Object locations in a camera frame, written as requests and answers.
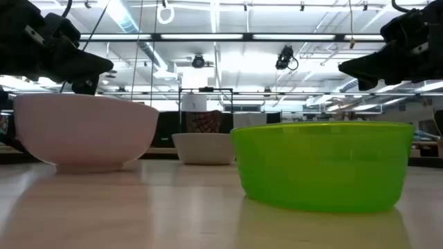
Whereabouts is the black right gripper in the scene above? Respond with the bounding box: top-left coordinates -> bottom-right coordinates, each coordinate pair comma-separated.
338,0 -> 443,92

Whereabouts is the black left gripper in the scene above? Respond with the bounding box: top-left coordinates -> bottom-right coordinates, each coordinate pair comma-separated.
0,0 -> 115,96

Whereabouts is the large pink bowl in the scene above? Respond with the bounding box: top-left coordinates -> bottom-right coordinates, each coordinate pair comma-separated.
12,93 -> 160,174

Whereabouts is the black cabinet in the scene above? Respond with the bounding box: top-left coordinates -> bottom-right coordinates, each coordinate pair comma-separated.
151,111 -> 181,149

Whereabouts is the translucent green plastic bowl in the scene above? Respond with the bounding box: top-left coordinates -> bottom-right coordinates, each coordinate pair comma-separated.
230,121 -> 416,214

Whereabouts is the white cylindrical container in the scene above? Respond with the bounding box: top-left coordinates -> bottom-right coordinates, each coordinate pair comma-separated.
181,93 -> 208,113

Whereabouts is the white ceramic bowl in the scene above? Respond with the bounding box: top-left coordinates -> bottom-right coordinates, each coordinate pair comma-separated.
171,132 -> 236,166

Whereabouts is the long ceiling light bar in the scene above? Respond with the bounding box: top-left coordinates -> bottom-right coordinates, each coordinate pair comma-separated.
78,33 -> 386,43

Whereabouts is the hanging cable with connector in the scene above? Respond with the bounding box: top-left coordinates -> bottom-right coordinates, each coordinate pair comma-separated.
347,0 -> 356,50

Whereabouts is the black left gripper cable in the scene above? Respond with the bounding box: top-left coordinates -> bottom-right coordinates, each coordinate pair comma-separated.
59,0 -> 112,93

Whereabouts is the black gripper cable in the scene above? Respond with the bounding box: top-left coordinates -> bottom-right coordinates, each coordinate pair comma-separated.
59,0 -> 112,93
390,0 -> 411,14

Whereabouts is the thin hanging cable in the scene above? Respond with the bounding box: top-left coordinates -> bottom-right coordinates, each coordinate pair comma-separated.
129,0 -> 145,102

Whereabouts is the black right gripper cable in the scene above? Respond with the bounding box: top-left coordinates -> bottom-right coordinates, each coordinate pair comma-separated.
390,0 -> 411,14

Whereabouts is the black ceiling camera with cable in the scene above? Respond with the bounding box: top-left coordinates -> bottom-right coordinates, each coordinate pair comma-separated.
275,44 -> 300,71

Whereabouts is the white hanging ring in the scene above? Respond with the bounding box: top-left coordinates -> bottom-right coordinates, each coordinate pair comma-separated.
156,2 -> 176,26

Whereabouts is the round black ceiling camera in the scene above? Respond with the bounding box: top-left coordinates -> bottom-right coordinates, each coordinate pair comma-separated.
191,53 -> 215,69

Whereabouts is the black wire frame shelf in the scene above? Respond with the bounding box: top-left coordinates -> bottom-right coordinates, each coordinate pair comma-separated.
178,86 -> 235,135

